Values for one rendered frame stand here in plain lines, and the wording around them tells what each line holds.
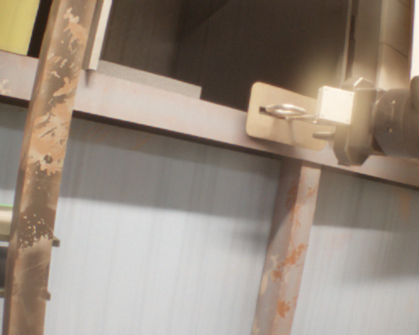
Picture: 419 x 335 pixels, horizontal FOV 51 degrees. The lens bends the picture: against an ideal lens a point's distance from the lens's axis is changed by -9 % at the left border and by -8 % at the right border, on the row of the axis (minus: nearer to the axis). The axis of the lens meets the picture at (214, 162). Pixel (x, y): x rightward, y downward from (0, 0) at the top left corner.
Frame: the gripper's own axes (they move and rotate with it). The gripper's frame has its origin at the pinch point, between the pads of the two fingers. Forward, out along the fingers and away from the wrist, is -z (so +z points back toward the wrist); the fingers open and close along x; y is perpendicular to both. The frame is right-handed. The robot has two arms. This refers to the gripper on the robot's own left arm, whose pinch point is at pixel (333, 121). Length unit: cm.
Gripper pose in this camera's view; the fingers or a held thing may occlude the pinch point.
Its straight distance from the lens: 69.4
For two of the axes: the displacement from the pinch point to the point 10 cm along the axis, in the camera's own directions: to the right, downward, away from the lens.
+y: -8.2, -1.5, -5.6
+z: 5.5, 0.7, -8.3
